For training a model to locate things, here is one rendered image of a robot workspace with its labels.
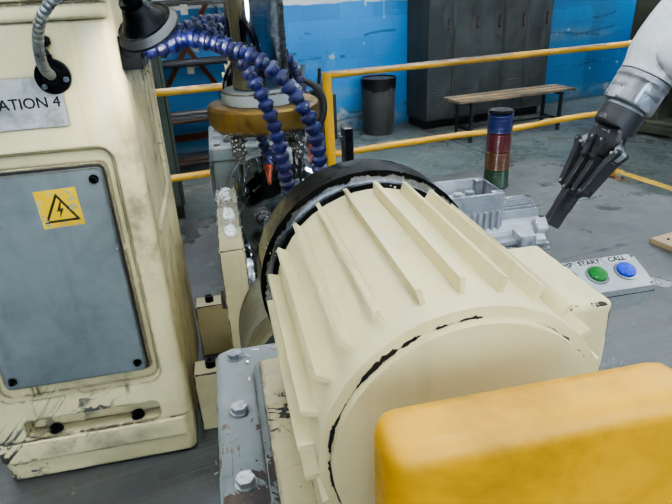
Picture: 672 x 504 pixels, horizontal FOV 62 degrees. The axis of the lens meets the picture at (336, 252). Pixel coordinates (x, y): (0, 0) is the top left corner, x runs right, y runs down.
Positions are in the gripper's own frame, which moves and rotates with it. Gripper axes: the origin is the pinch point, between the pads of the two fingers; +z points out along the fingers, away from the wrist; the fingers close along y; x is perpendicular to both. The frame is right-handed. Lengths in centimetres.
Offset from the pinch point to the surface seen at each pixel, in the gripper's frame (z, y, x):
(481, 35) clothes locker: -100, -510, 202
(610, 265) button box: 3.6, 17.4, 0.3
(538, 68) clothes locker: -105, -533, 296
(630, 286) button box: 4.7, 21.6, 1.8
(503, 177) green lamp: 1.0, -33.0, 7.2
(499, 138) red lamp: -6.5, -33.3, 0.9
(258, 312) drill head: 28, 24, -51
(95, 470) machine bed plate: 70, 12, -60
